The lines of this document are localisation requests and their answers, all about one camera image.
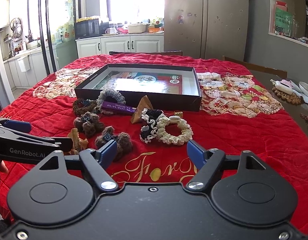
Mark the tan paper pyramid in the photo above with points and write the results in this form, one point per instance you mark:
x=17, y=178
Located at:
x=141, y=108

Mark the bright window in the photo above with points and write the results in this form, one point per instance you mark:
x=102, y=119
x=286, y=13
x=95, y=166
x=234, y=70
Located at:
x=134, y=0

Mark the clear glass jar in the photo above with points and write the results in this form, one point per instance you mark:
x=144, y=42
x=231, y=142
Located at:
x=293, y=26

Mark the black microwave oven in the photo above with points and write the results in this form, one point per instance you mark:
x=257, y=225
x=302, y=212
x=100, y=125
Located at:
x=85, y=28

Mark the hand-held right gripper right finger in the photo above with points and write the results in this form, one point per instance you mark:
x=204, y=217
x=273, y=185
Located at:
x=195, y=152

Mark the red tube with gold cap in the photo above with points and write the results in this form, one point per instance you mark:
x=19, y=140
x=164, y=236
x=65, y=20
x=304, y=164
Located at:
x=180, y=113

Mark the light blue knitted scrunchie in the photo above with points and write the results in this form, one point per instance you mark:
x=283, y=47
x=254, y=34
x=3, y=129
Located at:
x=104, y=95

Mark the purple slim case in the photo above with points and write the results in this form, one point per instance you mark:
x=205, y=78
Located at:
x=119, y=107

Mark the white kitchen counter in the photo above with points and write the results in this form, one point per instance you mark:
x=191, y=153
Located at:
x=21, y=77

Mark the cream knitted scrunchie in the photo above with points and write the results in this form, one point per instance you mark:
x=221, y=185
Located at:
x=184, y=130

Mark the blue hair clip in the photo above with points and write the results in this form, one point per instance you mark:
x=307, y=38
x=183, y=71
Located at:
x=88, y=102

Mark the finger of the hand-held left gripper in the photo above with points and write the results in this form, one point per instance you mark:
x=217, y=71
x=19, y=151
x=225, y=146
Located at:
x=44, y=141
x=17, y=126

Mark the carved wooden comb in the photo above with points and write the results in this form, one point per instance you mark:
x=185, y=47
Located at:
x=75, y=136

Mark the white hair clip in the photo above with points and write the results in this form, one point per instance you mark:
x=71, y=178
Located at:
x=174, y=119

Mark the black shallow cardboard box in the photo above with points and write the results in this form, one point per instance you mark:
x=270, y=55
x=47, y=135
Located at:
x=144, y=86

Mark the white plastic tub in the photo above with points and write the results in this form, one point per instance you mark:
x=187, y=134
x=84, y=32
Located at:
x=137, y=28

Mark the black white-trimmed scrunchie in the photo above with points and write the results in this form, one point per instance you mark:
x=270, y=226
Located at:
x=150, y=116

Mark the orange box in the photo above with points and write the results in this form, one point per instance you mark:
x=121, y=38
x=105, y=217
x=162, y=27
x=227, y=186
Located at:
x=155, y=29

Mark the green paper sign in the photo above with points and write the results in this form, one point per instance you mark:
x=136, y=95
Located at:
x=281, y=20

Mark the steel bowls on dish rack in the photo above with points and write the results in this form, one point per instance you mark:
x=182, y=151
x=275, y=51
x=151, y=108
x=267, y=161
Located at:
x=16, y=26

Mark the white hanging bin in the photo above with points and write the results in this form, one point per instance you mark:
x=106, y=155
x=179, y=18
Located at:
x=24, y=63

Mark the white mug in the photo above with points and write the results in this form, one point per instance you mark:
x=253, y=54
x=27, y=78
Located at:
x=109, y=31

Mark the white plate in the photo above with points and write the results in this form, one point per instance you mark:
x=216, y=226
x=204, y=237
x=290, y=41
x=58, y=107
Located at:
x=306, y=88

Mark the red printed blanket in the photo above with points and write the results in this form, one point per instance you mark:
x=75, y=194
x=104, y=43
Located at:
x=243, y=135

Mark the round cork trivet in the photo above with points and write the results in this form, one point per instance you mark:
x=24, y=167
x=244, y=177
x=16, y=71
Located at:
x=291, y=99

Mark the black sliding door frame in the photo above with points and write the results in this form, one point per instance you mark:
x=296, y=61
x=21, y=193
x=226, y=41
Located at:
x=44, y=30

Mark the white wall shelf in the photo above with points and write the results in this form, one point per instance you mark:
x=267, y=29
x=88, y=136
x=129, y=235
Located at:
x=271, y=5

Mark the white kitchen cabinet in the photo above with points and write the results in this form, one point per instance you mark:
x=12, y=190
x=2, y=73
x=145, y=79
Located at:
x=116, y=45

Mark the beige double-door refrigerator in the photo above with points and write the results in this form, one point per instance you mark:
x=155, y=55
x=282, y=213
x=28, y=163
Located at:
x=218, y=30

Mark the pink paper bag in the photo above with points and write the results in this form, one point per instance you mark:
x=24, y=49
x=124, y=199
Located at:
x=280, y=4

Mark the doll fridge magnet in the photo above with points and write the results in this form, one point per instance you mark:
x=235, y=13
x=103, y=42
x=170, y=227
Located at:
x=181, y=19

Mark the yellow cloth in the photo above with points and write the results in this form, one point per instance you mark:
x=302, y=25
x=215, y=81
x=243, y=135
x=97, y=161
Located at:
x=87, y=18

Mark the brown fluffy hair claw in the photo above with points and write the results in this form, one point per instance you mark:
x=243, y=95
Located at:
x=125, y=142
x=92, y=127

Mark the white pink plastic gadget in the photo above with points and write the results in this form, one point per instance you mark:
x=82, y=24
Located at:
x=283, y=84

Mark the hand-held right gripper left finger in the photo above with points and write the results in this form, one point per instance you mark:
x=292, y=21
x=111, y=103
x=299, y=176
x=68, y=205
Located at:
x=107, y=152

